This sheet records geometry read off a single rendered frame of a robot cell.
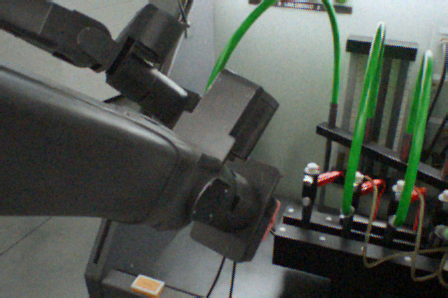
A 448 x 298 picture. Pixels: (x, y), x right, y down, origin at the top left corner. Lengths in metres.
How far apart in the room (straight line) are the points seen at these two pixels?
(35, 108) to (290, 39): 0.93
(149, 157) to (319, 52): 0.84
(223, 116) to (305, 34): 0.71
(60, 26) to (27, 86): 0.45
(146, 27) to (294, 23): 0.48
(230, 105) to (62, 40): 0.31
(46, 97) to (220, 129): 0.21
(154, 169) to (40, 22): 0.39
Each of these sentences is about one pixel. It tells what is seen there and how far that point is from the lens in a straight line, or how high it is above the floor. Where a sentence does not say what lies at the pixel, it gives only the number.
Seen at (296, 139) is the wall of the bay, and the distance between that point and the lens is 1.15.
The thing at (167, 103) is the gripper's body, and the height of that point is 1.29.
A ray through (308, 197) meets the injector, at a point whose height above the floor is 1.06.
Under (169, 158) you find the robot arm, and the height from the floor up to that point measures 1.43.
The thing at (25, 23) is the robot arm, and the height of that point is 1.42.
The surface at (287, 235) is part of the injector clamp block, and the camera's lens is 0.89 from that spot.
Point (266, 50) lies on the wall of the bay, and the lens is 1.09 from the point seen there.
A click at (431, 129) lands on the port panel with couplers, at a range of 1.09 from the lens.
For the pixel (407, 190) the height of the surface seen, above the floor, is 1.20.
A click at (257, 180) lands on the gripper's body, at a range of 0.46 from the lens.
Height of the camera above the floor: 1.56
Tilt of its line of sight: 30 degrees down
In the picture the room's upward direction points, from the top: straight up
